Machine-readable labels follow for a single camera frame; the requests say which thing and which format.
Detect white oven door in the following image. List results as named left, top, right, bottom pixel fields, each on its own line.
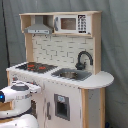
left=31, top=93, right=44, bottom=128

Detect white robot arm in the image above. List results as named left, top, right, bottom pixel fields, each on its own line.
left=0, top=81, right=41, bottom=128

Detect wooden toy kitchen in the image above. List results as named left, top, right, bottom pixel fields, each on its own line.
left=7, top=11, right=114, bottom=128

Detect black toy faucet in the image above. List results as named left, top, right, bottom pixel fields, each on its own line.
left=75, top=51, right=93, bottom=70

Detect grey metal sink basin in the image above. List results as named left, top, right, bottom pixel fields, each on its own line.
left=52, top=68, right=92, bottom=81

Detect black stovetop red burners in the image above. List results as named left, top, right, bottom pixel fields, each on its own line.
left=18, top=62, right=55, bottom=73

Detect white toy microwave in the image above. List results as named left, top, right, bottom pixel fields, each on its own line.
left=54, top=14, right=91, bottom=34

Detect white cabinet door dispenser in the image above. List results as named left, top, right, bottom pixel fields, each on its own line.
left=45, top=82, right=82, bottom=128

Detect grey range hood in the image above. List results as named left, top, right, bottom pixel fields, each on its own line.
left=24, top=16, right=53, bottom=34

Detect left red stove knob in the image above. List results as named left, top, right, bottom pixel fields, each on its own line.
left=12, top=76, right=19, bottom=83

